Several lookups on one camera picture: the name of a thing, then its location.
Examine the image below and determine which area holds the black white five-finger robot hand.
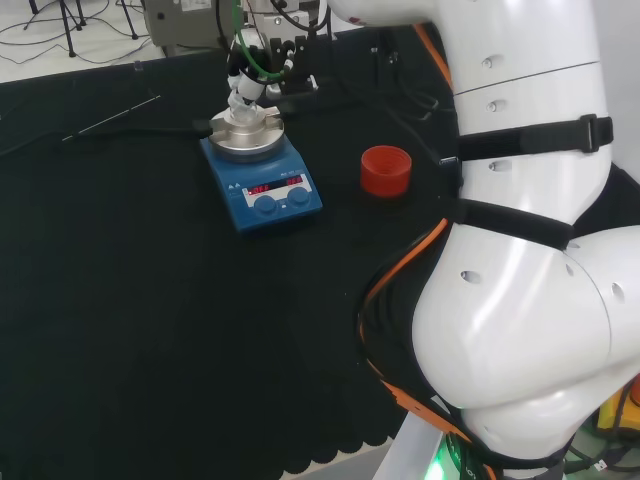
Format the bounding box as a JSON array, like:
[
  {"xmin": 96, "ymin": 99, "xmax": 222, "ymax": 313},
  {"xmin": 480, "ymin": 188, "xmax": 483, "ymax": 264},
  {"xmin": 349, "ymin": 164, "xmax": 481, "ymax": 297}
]
[{"xmin": 226, "ymin": 30, "xmax": 321, "ymax": 110}]

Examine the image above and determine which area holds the clear glass round-bottom flask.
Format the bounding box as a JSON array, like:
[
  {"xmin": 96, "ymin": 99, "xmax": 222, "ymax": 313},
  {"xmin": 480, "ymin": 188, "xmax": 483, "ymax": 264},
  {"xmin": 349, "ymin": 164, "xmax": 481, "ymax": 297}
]
[{"xmin": 227, "ymin": 94, "xmax": 259, "ymax": 125}]

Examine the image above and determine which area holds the blue heater with steel plate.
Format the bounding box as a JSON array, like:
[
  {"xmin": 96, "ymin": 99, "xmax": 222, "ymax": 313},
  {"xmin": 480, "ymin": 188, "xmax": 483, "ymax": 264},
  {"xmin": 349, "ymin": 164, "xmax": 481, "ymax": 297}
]
[{"xmin": 192, "ymin": 106, "xmax": 324, "ymax": 239}]

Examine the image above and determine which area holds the grey metal box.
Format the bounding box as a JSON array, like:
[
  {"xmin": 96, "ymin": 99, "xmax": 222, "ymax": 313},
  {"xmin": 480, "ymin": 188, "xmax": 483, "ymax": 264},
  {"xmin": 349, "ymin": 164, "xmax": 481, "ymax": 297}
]
[{"xmin": 141, "ymin": 0, "xmax": 251, "ymax": 50}]

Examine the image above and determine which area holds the black tripod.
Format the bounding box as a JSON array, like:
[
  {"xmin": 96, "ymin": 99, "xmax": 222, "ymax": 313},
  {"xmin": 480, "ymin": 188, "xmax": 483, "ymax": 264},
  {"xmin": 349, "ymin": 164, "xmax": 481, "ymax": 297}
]
[{"xmin": 27, "ymin": 0, "xmax": 139, "ymax": 59}]

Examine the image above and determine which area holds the black bench cloth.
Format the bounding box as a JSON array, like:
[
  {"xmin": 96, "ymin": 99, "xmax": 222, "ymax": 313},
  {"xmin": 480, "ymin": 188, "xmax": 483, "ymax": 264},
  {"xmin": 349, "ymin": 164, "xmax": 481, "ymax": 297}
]
[{"xmin": 0, "ymin": 23, "xmax": 640, "ymax": 477}]

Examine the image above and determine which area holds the yellow stop button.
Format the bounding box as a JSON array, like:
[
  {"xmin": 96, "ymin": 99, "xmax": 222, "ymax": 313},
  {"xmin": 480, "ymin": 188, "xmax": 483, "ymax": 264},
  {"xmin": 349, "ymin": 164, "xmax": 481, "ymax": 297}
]
[{"xmin": 595, "ymin": 382, "xmax": 640, "ymax": 432}]

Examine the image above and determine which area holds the green cable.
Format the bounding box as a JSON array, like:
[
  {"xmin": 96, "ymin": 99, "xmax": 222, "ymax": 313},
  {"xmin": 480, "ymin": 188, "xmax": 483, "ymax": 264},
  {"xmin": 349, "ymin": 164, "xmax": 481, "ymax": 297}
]
[{"xmin": 230, "ymin": 22, "xmax": 289, "ymax": 84}]

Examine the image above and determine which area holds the red ribbed flask ring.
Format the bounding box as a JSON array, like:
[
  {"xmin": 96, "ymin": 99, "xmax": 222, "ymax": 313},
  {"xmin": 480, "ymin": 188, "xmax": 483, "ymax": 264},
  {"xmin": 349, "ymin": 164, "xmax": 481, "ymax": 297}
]
[{"xmin": 360, "ymin": 145, "xmax": 413, "ymax": 199}]

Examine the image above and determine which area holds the black heater power cable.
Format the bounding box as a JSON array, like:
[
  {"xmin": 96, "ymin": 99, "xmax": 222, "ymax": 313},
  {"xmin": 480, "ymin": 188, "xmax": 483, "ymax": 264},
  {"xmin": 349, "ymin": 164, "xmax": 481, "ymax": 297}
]
[{"xmin": 0, "ymin": 121, "xmax": 211, "ymax": 157}]

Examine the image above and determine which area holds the orange cable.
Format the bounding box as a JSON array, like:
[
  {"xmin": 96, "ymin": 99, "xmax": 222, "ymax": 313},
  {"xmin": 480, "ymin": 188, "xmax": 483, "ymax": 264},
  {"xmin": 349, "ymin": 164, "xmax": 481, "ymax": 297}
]
[{"xmin": 357, "ymin": 22, "xmax": 481, "ymax": 446}]

